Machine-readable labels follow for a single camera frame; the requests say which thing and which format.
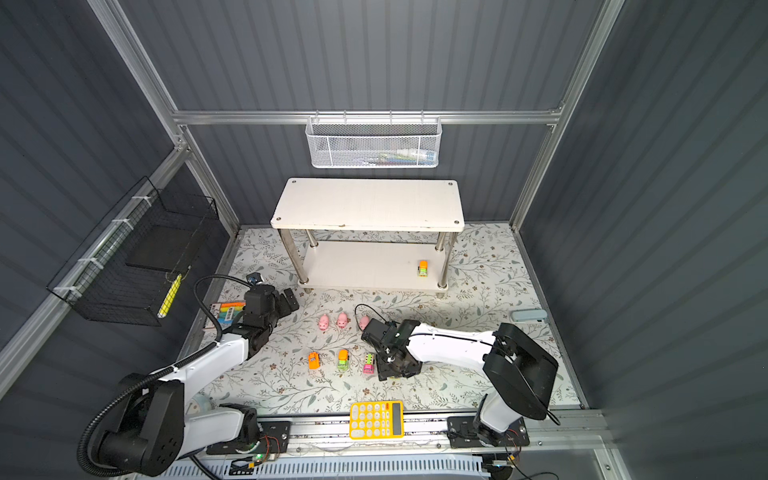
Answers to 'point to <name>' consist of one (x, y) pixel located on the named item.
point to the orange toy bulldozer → (314, 361)
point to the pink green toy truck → (369, 363)
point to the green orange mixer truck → (343, 359)
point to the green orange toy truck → (423, 268)
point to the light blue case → (529, 315)
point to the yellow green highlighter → (169, 297)
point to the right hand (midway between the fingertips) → (393, 375)
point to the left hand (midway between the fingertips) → (278, 296)
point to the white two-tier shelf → (371, 233)
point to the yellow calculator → (377, 420)
